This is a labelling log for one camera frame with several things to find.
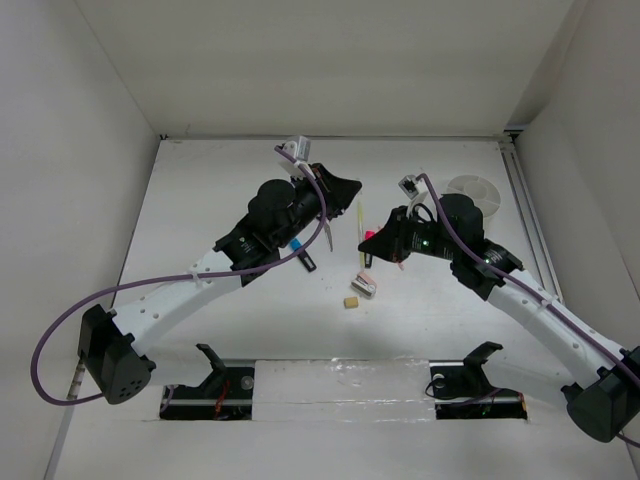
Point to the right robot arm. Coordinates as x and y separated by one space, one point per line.
598 382

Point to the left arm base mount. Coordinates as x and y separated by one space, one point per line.
225 394

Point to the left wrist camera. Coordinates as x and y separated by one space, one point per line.
298 147

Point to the black handled scissors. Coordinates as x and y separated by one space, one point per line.
328 236

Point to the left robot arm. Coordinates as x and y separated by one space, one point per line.
113 345

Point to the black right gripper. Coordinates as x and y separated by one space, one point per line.
390 241

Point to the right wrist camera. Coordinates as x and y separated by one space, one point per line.
409 185

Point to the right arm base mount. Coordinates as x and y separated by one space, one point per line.
461 390

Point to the small tan eraser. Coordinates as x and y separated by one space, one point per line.
351 303

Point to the white round compartment container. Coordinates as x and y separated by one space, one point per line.
484 194

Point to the pink eraser in sleeve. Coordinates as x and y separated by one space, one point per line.
364 285

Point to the yellow highlighter pen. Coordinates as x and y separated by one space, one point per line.
361 232

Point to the blue black thick highlighter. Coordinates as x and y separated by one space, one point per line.
303 256

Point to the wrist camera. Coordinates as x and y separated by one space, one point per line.
298 147
409 185

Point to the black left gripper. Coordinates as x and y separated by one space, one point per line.
338 192

